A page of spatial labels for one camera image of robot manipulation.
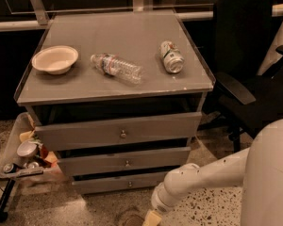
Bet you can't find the grey drawer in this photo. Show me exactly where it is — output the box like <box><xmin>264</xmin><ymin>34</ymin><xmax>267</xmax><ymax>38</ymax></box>
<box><xmin>58</xmin><ymin>147</ymin><xmax>191</xmax><ymax>176</ymax></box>
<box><xmin>72</xmin><ymin>169</ymin><xmax>168</xmax><ymax>194</ymax></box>
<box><xmin>36</xmin><ymin>112</ymin><xmax>202</xmax><ymax>151</ymax></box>

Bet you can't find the grey middle drawer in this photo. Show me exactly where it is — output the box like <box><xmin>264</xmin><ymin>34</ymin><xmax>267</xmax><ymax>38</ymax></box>
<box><xmin>58</xmin><ymin>147</ymin><xmax>191</xmax><ymax>176</ymax></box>

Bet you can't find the green white soda can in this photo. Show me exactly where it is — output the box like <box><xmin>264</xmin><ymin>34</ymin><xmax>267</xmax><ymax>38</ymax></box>
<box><xmin>159</xmin><ymin>40</ymin><xmax>185</xmax><ymax>73</ymax></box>

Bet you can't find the white paper bowl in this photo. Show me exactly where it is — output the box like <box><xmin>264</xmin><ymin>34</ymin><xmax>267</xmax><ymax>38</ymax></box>
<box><xmin>31</xmin><ymin>45</ymin><xmax>78</xmax><ymax>75</ymax></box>

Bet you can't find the black bin stand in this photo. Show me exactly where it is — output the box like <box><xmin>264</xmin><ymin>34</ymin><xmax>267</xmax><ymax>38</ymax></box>
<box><xmin>0</xmin><ymin>179</ymin><xmax>15</xmax><ymax>223</ymax></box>

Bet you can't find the metal railing bar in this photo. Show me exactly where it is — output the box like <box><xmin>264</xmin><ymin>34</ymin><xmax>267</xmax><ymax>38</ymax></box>
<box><xmin>0</xmin><ymin>0</ymin><xmax>283</xmax><ymax>33</ymax></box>

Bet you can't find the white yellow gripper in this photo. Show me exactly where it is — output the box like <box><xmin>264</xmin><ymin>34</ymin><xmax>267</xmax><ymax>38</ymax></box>
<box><xmin>142</xmin><ymin>183</ymin><xmax>176</xmax><ymax>226</ymax></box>

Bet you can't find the silver can in bin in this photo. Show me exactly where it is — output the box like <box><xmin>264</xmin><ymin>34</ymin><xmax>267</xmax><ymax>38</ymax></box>
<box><xmin>17</xmin><ymin>140</ymin><xmax>38</xmax><ymax>158</ymax></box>

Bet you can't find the grey top drawer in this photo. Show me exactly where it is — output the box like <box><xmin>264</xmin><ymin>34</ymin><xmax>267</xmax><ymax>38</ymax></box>
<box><xmin>36</xmin><ymin>112</ymin><xmax>202</xmax><ymax>151</ymax></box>

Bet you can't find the black office chair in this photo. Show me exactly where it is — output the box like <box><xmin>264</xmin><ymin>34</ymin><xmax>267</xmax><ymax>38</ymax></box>
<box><xmin>203</xmin><ymin>0</ymin><xmax>283</xmax><ymax>152</ymax></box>

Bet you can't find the clear plastic water bottle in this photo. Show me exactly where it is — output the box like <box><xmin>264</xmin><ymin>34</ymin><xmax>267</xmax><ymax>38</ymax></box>
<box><xmin>91</xmin><ymin>53</ymin><xmax>142</xmax><ymax>84</ymax></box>

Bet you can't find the small can in bin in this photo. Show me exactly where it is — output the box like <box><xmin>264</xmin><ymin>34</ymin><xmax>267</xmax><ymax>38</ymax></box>
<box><xmin>3</xmin><ymin>163</ymin><xmax>16</xmax><ymax>173</ymax></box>

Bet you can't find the grey bottom drawer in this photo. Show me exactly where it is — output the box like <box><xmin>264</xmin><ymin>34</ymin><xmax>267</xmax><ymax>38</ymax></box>
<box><xmin>72</xmin><ymin>169</ymin><xmax>168</xmax><ymax>194</ymax></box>

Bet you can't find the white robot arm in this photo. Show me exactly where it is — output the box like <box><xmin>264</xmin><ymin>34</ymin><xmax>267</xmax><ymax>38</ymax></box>
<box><xmin>149</xmin><ymin>119</ymin><xmax>283</xmax><ymax>226</ymax></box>

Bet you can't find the grey drawer cabinet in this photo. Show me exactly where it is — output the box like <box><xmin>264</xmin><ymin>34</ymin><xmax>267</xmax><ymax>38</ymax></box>
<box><xmin>15</xmin><ymin>10</ymin><xmax>214</xmax><ymax>182</ymax></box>

